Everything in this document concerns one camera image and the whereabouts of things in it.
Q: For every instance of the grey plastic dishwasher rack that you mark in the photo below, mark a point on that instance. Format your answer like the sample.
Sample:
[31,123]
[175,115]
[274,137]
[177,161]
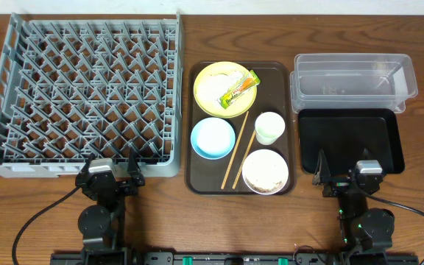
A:
[70,89]

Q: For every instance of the white cup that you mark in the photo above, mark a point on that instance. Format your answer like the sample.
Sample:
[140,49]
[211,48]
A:
[269,126]

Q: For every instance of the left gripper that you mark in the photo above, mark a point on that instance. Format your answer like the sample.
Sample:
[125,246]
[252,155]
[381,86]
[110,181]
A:
[120,184]

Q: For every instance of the right wooden chopstick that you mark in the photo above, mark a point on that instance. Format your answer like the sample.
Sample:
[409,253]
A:
[252,138]

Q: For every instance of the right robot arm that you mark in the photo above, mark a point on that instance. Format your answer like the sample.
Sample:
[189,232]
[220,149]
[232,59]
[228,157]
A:
[367,232]

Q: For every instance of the light blue bowl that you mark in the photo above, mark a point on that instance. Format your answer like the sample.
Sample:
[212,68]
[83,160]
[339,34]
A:
[213,138]

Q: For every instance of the white napkin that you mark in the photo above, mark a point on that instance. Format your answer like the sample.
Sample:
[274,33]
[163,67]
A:
[212,87]

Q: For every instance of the left wooden chopstick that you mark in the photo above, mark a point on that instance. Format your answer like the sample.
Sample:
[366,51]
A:
[229,166]

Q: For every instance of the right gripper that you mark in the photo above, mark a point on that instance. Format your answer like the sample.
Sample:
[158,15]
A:
[322,177]

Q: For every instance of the clear plastic waste bin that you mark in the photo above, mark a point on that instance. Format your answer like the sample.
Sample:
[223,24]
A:
[352,80]

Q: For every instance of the brown serving tray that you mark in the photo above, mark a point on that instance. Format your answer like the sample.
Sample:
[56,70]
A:
[203,176]

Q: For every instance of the pink white bowl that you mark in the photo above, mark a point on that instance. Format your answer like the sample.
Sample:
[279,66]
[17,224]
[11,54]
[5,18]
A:
[265,171]

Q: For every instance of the green orange snack wrapper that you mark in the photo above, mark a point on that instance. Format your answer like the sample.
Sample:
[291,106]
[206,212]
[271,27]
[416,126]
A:
[248,81]

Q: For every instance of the black food waste tray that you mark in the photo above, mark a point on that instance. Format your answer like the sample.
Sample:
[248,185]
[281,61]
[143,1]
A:
[345,134]

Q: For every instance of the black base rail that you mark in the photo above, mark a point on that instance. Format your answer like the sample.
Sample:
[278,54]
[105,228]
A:
[169,258]

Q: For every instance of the yellow plate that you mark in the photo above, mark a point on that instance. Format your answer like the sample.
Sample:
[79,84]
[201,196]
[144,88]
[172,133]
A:
[241,105]

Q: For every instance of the wooden chopstick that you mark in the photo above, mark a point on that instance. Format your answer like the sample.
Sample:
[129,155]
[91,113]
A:
[229,166]
[252,138]

